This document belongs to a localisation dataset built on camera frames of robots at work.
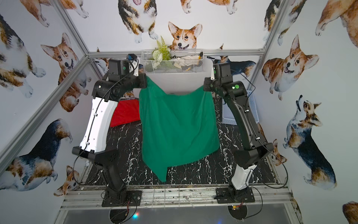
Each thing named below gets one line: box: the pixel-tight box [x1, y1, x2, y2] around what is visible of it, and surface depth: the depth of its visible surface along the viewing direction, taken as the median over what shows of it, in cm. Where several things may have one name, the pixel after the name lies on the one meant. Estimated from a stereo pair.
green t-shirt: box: [138, 77, 221, 182], surface depth 82 cm
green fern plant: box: [150, 35, 173, 69], surface depth 84 cm
